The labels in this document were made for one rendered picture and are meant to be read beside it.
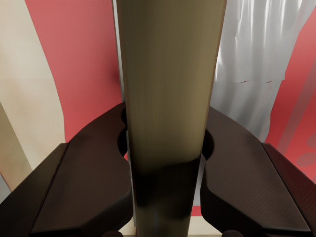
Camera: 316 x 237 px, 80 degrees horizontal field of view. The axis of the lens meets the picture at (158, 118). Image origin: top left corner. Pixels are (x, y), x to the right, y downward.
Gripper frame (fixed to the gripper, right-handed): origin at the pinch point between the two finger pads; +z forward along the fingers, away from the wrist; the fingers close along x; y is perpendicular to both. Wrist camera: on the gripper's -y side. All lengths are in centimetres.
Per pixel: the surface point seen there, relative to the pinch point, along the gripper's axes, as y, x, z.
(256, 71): -0.8, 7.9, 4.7
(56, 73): -0.4, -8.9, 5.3
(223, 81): 0.1, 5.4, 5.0
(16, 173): 9.5, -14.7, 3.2
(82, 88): 0.9, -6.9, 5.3
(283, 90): 1.1, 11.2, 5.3
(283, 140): 6.8, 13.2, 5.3
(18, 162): 8.7, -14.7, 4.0
